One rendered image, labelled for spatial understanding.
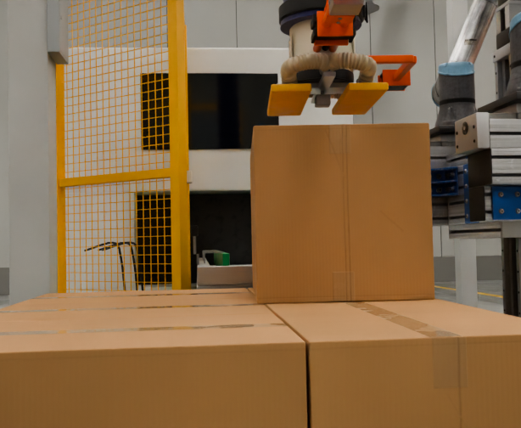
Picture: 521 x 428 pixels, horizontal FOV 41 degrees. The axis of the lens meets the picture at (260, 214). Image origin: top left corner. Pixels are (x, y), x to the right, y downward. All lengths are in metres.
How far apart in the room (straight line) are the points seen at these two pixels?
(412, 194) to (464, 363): 0.66
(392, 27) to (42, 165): 9.68
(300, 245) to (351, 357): 0.62
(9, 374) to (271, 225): 0.76
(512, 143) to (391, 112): 9.96
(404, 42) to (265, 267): 10.70
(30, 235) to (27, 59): 0.72
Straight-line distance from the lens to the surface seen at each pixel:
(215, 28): 11.58
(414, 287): 1.62
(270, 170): 1.58
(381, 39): 12.04
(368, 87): 1.77
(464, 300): 5.41
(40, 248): 2.96
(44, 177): 2.97
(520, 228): 2.02
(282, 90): 1.75
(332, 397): 0.99
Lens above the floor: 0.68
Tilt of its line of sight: 2 degrees up
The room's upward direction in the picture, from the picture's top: 1 degrees counter-clockwise
